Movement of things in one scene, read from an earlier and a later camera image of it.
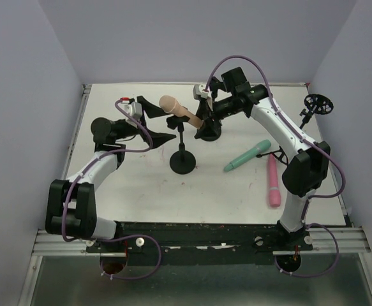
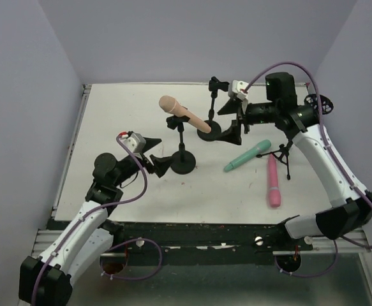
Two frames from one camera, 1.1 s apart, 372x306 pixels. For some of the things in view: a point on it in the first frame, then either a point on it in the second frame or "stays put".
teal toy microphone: x=261 y=147 stays put
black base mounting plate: x=188 y=243 stays put
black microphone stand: x=182 y=161 stays put
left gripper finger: x=151 y=109 -> x=150 y=142
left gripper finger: x=157 y=138 -> x=161 y=164
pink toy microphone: x=274 y=196 stays put
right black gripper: x=209 y=115 -> x=242 y=115
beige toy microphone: x=170 y=104 stays put
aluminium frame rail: x=59 y=245 stays put
